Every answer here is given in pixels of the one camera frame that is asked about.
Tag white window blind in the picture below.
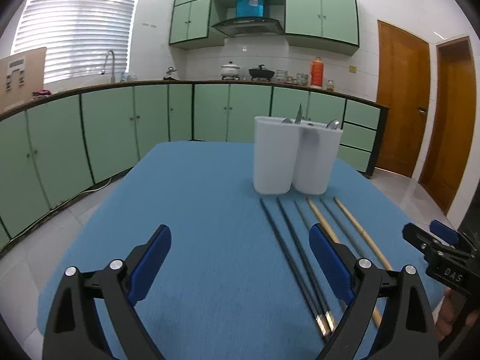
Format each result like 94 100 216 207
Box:
10 0 138 84

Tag blue table mat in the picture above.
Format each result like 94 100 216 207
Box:
36 140 443 360

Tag orange thermos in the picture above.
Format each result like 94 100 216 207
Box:
310 56 325 88

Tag blue box on hood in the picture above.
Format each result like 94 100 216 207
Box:
235 0 267 18

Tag white pot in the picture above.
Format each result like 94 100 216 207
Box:
220 61 241 80

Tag black range hood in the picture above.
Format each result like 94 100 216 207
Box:
213 17 284 38

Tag cardboard box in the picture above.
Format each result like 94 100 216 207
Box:
0 47 47 113

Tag steel knife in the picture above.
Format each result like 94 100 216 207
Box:
295 104 303 125

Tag white double utensil holder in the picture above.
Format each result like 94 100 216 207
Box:
253 116 343 195

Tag steel faucet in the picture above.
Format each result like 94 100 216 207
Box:
101 49 117 84

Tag green upper cabinets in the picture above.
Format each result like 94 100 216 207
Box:
169 0 360 55

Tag black chopstick gold tip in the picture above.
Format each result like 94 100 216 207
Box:
259 198 329 341

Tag small glass jar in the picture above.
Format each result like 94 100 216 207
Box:
326 80 335 92

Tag wooden door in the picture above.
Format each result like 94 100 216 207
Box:
377 21 431 177
420 37 477 213

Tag green lower cabinets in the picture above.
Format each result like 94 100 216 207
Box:
1 80 388 245

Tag green cabinets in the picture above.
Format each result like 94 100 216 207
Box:
1 80 388 245
169 0 360 55

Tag black wok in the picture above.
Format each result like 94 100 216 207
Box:
248 64 275 81

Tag pink cloth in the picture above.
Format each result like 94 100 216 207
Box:
32 89 51 100

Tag right hand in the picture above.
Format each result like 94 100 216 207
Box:
435 288 457 342

